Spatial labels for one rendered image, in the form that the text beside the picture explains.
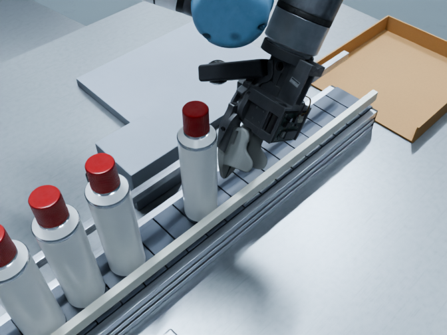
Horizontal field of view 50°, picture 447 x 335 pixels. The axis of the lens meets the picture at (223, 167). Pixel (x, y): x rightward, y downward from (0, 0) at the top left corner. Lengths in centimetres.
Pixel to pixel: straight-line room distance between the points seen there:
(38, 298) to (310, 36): 44
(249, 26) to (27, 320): 40
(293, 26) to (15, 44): 80
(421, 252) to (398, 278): 6
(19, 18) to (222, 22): 94
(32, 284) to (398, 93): 80
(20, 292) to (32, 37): 82
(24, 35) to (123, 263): 77
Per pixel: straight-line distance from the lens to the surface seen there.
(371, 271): 76
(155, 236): 71
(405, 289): 77
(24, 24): 133
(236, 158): 67
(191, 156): 61
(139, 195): 66
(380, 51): 118
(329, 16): 62
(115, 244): 61
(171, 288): 71
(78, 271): 59
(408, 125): 100
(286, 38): 61
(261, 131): 63
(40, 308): 59
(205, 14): 47
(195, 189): 66
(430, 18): 314
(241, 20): 46
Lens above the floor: 146
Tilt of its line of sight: 48 degrees down
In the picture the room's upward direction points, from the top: straight up
